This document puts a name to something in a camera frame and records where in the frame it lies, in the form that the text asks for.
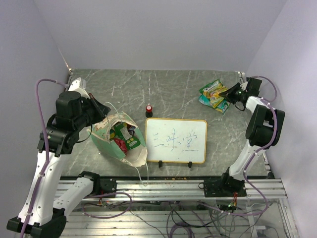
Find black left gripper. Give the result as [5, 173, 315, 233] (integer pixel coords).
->
[73, 92, 110, 130]

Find yellow green snack packet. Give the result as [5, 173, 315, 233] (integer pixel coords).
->
[199, 79, 227, 100]

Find green printed paper bag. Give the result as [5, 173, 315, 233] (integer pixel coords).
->
[86, 101, 150, 187]

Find teal snack packet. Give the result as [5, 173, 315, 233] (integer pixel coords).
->
[199, 95, 224, 108]

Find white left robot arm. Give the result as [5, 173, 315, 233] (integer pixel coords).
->
[6, 77, 110, 238]

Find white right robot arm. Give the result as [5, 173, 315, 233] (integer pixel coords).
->
[199, 76, 285, 197]

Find green box snack in bag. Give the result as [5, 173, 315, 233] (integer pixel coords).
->
[109, 122, 141, 150]

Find red snack packet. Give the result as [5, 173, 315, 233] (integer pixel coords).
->
[113, 138, 128, 155]

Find yellow-framed small whiteboard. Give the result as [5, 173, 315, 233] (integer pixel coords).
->
[145, 118, 208, 167]

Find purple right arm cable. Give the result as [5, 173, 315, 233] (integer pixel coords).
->
[198, 75, 278, 216]

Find aluminium rail frame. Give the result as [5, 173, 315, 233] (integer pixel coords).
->
[53, 177, 298, 238]

